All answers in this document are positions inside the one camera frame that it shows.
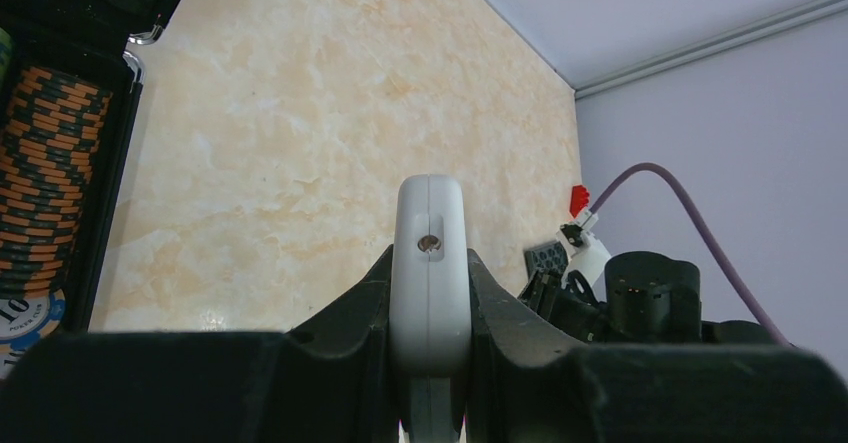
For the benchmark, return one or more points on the red toy brick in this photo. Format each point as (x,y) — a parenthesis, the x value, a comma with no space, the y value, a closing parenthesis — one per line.
(579,200)

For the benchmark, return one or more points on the black poker chip case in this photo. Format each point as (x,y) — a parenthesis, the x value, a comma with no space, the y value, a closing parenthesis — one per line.
(70,91)

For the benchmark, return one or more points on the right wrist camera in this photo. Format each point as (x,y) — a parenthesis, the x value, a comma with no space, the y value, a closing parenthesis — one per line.
(586,253)

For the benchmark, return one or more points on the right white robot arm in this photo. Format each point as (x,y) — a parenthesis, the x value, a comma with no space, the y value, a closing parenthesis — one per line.
(651,299)

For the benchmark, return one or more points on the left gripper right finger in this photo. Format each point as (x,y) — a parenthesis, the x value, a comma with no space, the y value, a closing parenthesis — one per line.
(530,382)

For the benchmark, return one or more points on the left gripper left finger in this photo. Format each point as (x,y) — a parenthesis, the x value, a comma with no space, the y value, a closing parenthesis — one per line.
(326,380)

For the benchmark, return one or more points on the white remote control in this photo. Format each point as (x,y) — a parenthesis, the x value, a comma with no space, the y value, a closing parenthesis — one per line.
(430,328)

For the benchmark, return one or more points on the dark grey studded baseplate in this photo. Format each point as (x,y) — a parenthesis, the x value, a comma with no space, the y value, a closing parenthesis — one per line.
(549,256)

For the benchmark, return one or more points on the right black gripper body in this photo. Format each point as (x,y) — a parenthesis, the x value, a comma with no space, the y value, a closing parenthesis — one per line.
(572,309)

